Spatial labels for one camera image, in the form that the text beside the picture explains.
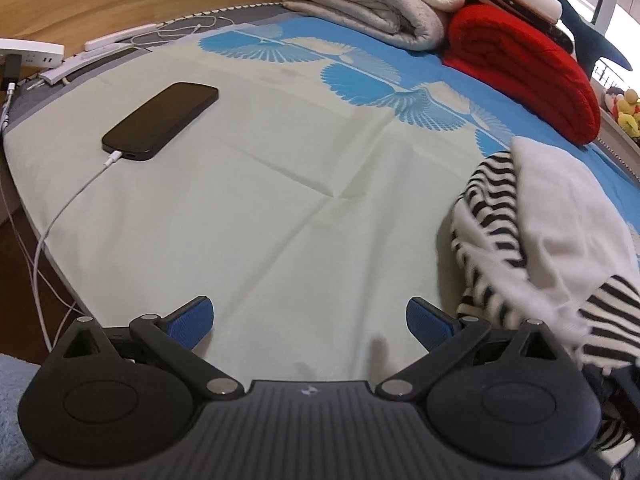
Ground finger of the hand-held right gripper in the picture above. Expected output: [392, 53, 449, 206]
[613, 373, 640, 412]

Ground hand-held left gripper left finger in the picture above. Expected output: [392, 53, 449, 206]
[45, 295, 246, 401]

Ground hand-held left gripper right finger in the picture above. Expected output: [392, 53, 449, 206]
[376, 296, 577, 401]

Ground white sweater with striped sleeves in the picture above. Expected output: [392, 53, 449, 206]
[437, 136, 640, 480]

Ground blue cream floral bed sheet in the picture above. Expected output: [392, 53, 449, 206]
[0, 2, 640, 386]

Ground light blue towel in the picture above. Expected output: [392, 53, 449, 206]
[0, 352, 49, 480]

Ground black smartphone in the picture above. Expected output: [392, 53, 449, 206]
[101, 81, 220, 162]

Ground red folded blanket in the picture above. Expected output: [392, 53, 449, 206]
[442, 4, 601, 147]

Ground colourful plush toys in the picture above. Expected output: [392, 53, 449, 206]
[605, 87, 640, 139]

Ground white curved hub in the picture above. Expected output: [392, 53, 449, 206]
[38, 46, 152, 87]

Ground white slim bar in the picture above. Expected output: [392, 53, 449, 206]
[83, 23, 159, 52]

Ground white power strip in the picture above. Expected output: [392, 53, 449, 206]
[0, 38, 66, 69]

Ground white folded quilt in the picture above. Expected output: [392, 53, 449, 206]
[282, 0, 467, 52]

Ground dark teal shark plush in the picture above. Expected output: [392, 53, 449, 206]
[520, 0, 632, 72]

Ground white charging cable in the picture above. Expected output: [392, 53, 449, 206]
[31, 150, 124, 354]

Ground white coiled cable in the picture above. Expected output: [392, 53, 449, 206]
[127, 14, 236, 47]

